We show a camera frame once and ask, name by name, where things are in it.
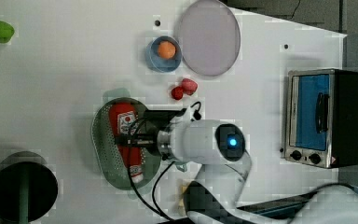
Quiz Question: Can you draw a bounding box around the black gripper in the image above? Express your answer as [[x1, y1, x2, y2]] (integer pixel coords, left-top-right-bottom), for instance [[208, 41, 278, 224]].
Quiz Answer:
[[118, 109, 184, 156]]

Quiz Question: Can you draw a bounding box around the red ketchup bottle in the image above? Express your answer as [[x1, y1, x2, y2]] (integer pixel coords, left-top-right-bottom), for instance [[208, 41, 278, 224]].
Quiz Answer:
[[109, 103, 144, 183]]

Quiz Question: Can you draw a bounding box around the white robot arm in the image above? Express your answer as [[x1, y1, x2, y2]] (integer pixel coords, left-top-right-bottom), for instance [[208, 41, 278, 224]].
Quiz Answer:
[[108, 103, 358, 224]]

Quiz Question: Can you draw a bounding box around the red toy strawberry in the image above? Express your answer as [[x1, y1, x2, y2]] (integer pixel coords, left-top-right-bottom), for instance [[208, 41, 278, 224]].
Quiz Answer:
[[171, 86, 184, 101]]

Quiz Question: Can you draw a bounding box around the pink toy strawberry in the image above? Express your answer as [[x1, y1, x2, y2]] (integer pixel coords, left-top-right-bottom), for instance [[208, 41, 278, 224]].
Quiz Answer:
[[181, 78, 198, 95]]

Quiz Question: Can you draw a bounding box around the blue bowl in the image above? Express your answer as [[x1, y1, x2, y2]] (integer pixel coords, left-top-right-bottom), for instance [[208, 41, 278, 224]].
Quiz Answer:
[[145, 36, 182, 73]]

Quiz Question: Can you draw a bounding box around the orange ball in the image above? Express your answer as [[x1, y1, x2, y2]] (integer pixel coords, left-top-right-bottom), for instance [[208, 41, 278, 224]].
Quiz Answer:
[[158, 41, 176, 60]]

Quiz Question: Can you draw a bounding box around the grey round plate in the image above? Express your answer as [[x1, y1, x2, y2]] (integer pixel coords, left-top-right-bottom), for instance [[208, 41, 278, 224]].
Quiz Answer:
[[177, 0, 241, 76]]

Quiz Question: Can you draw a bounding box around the black round stand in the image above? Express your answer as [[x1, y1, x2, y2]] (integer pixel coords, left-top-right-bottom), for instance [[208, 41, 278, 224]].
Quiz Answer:
[[0, 151, 59, 224]]

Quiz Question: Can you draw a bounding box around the silver toaster oven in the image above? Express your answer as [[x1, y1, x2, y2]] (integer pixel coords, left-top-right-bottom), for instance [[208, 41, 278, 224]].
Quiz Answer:
[[284, 69, 358, 169]]

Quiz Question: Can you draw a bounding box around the green toy pear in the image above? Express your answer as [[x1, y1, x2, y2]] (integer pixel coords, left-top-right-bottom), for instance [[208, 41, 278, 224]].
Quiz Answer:
[[0, 21, 15, 44]]

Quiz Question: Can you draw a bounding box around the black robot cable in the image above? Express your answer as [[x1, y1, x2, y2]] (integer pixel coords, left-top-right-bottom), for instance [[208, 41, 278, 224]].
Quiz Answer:
[[126, 118, 176, 222]]

